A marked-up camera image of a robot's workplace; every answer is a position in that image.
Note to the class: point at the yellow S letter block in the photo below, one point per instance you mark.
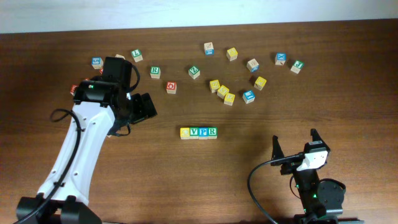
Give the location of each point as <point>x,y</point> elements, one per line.
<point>214,85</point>

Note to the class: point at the green V letter block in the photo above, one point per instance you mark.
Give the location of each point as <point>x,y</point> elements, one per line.
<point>194,133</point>

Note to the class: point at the green r block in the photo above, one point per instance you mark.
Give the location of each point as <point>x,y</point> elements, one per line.
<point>212,132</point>
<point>155,72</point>

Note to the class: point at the yellow block cluster middle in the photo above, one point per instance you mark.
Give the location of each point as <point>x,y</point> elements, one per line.
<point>222,91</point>

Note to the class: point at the blue X letter block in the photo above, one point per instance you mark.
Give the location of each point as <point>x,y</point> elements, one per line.
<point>280,58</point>

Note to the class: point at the yellow block cluster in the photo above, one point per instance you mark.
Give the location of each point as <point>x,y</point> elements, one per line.
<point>222,91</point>
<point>229,99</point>

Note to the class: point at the wooden block blue side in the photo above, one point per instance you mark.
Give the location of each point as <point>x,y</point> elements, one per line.
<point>209,48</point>

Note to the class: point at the blue S letter block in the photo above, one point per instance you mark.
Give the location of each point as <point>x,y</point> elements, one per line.
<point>97,63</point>

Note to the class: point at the red M letter block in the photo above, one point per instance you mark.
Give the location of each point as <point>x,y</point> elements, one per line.
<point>73,89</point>

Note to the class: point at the yellow C letter block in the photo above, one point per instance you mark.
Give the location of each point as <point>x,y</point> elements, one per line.
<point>184,133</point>

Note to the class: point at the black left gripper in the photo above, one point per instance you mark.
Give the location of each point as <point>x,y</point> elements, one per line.
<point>144,107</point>

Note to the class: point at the green J letter block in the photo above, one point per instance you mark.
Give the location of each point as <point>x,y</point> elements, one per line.
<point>297,66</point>

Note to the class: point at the red O letter block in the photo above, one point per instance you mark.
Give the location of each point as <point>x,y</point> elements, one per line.
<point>171,87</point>

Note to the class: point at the plain wooden block yellow edge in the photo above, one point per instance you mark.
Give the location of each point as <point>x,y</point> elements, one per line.
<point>119,56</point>

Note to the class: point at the green L letter block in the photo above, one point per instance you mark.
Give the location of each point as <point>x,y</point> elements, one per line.
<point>137,55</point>

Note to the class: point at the blue P letter block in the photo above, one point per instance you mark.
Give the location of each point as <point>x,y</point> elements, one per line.
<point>203,133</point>

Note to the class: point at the yellow block top right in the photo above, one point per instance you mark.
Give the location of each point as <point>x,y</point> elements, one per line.
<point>232,54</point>

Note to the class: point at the blue E letter block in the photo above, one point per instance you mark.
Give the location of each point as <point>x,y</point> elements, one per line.
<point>248,96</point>

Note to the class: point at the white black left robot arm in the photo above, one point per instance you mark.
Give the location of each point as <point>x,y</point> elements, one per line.
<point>64,196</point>

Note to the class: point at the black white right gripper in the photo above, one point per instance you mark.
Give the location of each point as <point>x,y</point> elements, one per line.
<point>292,166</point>

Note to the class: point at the green Z letter block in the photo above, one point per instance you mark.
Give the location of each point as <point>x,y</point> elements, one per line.
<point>194,72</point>

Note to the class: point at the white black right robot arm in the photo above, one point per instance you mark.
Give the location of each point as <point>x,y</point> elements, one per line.
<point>321,199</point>

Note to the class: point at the yellow block cluster lower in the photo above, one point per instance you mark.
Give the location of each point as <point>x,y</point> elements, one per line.
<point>229,99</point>

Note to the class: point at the wooden block blue edge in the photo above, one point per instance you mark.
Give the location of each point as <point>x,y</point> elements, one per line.
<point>252,65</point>

